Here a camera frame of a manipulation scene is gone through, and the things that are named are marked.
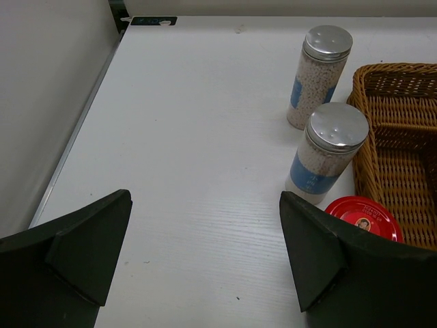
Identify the far silver-lid spice jar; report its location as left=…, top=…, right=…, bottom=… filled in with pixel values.
left=287, top=25, right=353, bottom=130

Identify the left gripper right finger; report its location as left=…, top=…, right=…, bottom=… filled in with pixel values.
left=279, top=191, right=436, bottom=327

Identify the silver-lid spice jar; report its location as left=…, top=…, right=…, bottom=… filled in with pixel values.
left=285, top=102, right=369, bottom=204
left=287, top=25, right=353, bottom=130

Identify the left dark table label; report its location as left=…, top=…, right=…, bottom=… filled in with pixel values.
left=130, top=16, right=178, bottom=26

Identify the brown wicker divided basket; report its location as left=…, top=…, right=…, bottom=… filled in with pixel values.
left=347, top=63, right=436, bottom=251

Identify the near silver-lid spice jar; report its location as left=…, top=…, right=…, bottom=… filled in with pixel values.
left=285, top=102, right=369, bottom=204

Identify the far red-lid sauce jar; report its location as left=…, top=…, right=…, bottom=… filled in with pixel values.
left=325, top=196, right=404, bottom=243

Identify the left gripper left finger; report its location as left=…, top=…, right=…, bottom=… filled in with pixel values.
left=1, top=189, right=132, bottom=327

